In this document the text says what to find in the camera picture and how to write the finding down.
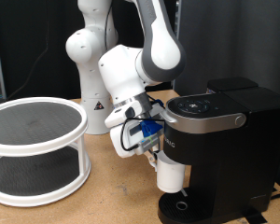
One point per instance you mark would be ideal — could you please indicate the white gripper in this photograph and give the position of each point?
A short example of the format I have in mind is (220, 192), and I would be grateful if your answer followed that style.
(116, 140)

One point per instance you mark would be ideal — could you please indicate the black drip tray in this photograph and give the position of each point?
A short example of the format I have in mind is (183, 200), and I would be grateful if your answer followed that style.
(171, 207)

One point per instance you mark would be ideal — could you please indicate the black backdrop curtain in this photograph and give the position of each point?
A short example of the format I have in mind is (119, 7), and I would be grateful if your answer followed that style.
(21, 46)

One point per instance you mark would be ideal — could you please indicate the white two-tier turntable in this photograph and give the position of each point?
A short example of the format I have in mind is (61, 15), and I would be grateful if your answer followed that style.
(53, 146)

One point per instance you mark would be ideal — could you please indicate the black water reservoir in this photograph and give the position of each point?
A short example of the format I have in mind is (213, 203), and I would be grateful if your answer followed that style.
(231, 84)

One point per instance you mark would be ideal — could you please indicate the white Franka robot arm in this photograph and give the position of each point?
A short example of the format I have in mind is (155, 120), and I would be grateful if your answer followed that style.
(158, 56)

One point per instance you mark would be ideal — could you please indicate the perforated metal upright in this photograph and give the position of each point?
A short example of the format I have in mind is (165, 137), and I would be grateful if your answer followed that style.
(178, 12)

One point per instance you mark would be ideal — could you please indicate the dark grey partition panel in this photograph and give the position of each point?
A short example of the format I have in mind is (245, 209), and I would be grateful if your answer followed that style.
(233, 31)

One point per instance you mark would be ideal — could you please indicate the white mug with green tape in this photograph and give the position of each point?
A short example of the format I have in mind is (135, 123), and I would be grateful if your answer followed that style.
(169, 177)

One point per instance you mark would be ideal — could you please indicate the black Keurig coffee machine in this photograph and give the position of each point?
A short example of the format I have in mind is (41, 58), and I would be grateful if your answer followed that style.
(239, 161)

